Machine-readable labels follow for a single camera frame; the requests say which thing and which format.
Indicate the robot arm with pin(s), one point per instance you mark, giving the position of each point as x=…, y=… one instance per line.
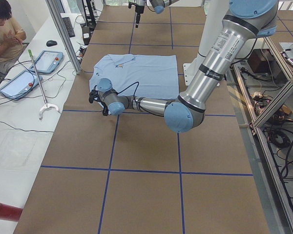
x=244, y=20
x=158, y=6

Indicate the black computer mouse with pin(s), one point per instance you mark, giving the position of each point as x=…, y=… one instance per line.
x=50, y=43

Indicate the brown box on frame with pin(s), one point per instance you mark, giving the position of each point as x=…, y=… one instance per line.
x=259, y=60

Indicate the black power adapter with label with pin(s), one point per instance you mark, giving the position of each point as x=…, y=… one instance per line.
x=86, y=34

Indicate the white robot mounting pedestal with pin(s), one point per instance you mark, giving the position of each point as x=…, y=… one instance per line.
x=213, y=25

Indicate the aluminium frame post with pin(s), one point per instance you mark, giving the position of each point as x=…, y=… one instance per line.
x=58, y=21

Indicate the aluminium frame rail structure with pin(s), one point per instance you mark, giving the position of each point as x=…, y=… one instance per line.
x=267, y=102

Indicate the seated person in beige shirt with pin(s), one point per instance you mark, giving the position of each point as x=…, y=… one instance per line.
x=11, y=37

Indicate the upper blue teach pendant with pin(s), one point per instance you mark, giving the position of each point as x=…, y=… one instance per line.
x=47, y=61

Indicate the red cylinder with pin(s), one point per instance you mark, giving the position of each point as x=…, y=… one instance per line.
x=10, y=213

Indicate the blue teach pendant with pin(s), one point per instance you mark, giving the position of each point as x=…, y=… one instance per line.
x=47, y=61
x=20, y=85

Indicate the lower blue teach pendant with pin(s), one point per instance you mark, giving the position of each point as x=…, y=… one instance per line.
x=20, y=85

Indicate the black keyboard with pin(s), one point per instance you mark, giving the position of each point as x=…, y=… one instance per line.
x=68, y=26

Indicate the light blue t-shirt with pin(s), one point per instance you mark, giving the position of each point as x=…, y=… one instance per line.
x=140, y=75

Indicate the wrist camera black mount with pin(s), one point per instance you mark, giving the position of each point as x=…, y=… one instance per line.
x=93, y=96
x=130, y=4

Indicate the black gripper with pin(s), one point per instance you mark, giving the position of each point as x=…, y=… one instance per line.
x=138, y=10
x=104, y=111

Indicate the metal reacher grabber stick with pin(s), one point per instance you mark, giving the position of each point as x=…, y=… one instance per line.
x=47, y=105

